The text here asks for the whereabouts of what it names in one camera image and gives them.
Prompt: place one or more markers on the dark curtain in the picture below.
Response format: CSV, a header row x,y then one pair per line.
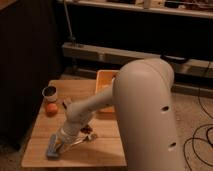
x,y
29,59

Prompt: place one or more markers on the upper shelf board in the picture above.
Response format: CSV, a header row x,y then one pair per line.
x,y
128,7

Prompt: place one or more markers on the brown wooden block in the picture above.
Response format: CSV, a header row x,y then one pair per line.
x,y
66,102

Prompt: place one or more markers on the brown crumbs pile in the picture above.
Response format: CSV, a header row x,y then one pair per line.
x,y
87,129

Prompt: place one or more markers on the orange fruit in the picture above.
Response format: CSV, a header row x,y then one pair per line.
x,y
51,109

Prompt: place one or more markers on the orange plastic tray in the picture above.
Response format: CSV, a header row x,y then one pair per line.
x,y
104,83

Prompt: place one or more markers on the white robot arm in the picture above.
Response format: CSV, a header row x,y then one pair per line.
x,y
141,96

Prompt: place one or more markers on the grey metal rail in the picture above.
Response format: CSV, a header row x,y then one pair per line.
x,y
117,56

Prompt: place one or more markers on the metal vertical pole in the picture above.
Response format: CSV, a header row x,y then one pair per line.
x,y
71,36

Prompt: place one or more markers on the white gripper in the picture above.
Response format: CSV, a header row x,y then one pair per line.
x,y
67,136

